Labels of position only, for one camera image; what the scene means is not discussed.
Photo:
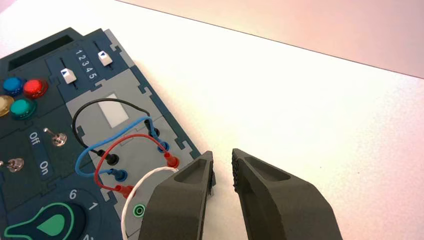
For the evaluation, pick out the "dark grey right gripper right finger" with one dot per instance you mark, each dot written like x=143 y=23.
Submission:
x=281 y=208

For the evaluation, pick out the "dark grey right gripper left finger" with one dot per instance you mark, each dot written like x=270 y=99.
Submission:
x=175 y=205

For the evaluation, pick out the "white slider knob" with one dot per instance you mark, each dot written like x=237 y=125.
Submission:
x=104 y=59
x=69 y=76

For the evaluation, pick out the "green banana socket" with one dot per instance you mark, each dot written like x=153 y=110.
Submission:
x=138 y=210

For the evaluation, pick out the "green rotary knob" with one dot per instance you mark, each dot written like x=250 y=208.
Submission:
x=53 y=225

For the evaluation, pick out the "blue and grey task box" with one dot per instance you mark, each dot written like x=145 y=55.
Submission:
x=20 y=185

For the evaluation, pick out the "green round push button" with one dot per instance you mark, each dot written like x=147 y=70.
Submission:
x=22 y=108

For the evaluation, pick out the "red round push button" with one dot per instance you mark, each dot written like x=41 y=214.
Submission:
x=34 y=88

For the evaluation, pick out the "yellow round push button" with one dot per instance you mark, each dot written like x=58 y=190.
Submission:
x=5 y=106

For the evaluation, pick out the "blue round push button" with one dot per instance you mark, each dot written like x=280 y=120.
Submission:
x=13 y=86

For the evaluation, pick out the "metal toggle switch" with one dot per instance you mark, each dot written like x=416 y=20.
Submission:
x=59 y=139
x=15 y=165

